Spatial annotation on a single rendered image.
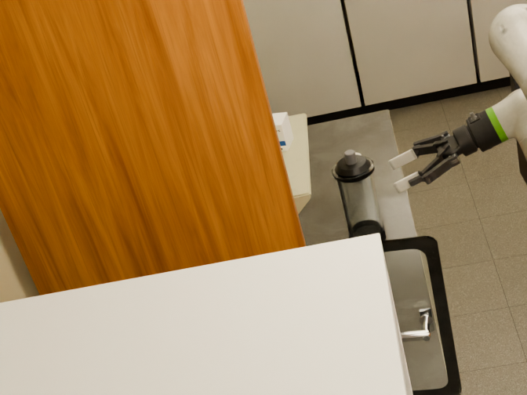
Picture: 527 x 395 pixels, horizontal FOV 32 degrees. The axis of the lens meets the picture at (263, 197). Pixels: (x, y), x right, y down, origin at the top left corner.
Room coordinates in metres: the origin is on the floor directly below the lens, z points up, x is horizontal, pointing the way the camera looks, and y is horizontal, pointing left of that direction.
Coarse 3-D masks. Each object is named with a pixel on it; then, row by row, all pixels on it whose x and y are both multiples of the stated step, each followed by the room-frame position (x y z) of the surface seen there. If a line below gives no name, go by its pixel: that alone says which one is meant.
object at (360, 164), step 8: (344, 152) 2.06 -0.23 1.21; (352, 152) 2.05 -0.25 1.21; (344, 160) 2.07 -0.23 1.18; (352, 160) 2.04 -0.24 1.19; (360, 160) 2.05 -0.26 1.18; (368, 160) 2.05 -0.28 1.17; (336, 168) 2.05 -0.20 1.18; (344, 168) 2.03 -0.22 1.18; (352, 168) 2.02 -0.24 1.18; (360, 168) 2.02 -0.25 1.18; (368, 168) 2.02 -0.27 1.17
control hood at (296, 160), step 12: (300, 120) 1.71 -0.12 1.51; (300, 132) 1.65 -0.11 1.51; (300, 144) 1.61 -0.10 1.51; (288, 156) 1.57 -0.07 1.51; (300, 156) 1.56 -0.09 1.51; (288, 168) 1.53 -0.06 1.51; (300, 168) 1.52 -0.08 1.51; (300, 180) 1.47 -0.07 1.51; (300, 192) 1.43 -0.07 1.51; (300, 204) 1.42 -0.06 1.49
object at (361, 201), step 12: (372, 168) 2.02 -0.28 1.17; (360, 180) 2.00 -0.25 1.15; (372, 180) 2.03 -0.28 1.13; (348, 192) 2.02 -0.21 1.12; (360, 192) 2.01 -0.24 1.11; (372, 192) 2.02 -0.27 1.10; (348, 204) 2.02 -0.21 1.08; (360, 204) 2.01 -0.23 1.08; (372, 204) 2.01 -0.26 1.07; (348, 216) 2.03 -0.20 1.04; (360, 216) 2.01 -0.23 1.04; (372, 216) 2.01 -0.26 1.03; (360, 228) 2.01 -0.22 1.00; (372, 228) 2.01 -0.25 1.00
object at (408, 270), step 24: (408, 240) 1.37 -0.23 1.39; (432, 240) 1.36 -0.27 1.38; (408, 264) 1.37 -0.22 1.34; (432, 264) 1.36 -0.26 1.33; (408, 288) 1.37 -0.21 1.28; (432, 288) 1.36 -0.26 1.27; (408, 312) 1.38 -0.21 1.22; (432, 312) 1.36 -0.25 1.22; (432, 336) 1.37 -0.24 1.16; (408, 360) 1.38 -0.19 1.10; (432, 360) 1.37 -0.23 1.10; (456, 360) 1.36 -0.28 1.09; (432, 384) 1.37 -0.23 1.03; (456, 384) 1.36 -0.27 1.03
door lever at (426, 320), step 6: (420, 318) 1.37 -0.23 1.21; (426, 318) 1.37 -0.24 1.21; (432, 318) 1.36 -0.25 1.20; (426, 324) 1.35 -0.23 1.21; (420, 330) 1.34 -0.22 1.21; (426, 330) 1.33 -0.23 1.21; (402, 336) 1.33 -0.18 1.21; (408, 336) 1.33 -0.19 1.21; (414, 336) 1.33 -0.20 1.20; (420, 336) 1.32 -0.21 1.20; (426, 336) 1.32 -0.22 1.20
